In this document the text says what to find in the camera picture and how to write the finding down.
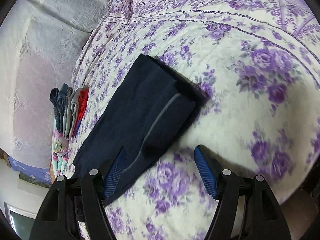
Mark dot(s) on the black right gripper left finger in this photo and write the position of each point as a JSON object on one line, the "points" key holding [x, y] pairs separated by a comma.
{"points": [[70, 200]]}

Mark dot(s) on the folded grey sweatpants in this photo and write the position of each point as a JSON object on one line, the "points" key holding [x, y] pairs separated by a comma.
{"points": [[71, 112]]}

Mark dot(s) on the purple floral bed sheet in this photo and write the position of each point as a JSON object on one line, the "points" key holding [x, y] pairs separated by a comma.
{"points": [[257, 62]]}

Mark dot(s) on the white embossed headboard cover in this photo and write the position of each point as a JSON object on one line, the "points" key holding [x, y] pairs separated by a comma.
{"points": [[41, 41]]}

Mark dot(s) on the dark navy pants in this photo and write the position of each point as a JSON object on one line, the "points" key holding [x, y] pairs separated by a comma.
{"points": [[150, 110]]}

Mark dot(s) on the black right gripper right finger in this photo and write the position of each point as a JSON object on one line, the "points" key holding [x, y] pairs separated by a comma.
{"points": [[247, 207]]}

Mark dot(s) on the pink teal floral quilt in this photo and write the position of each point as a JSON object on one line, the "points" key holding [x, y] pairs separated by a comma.
{"points": [[60, 152]]}

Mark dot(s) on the folded red blue garment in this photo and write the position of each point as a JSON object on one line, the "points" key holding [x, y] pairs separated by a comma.
{"points": [[82, 100]]}

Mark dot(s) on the folded blue denim jeans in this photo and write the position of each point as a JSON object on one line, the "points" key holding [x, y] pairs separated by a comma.
{"points": [[58, 99]]}

